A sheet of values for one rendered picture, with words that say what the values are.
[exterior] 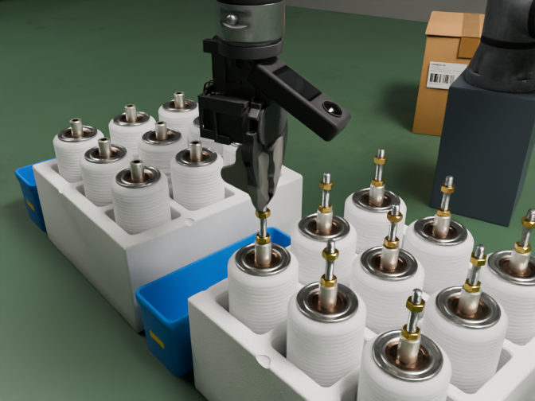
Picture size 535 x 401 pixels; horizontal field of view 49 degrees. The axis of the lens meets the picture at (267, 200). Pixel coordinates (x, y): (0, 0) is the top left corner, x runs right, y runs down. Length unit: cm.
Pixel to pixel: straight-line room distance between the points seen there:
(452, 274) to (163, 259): 47
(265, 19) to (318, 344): 37
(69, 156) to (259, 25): 64
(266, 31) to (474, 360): 44
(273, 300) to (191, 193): 34
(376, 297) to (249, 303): 16
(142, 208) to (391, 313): 44
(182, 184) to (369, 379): 53
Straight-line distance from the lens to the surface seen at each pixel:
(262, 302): 77
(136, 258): 98
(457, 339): 72
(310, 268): 84
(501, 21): 131
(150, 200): 98
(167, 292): 100
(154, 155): 112
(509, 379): 78
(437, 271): 86
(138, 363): 102
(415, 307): 61
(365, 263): 79
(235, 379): 83
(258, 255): 77
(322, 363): 72
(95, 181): 109
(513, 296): 81
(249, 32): 63
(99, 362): 104
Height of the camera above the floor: 71
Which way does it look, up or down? 30 degrees down
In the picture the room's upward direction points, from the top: straight up
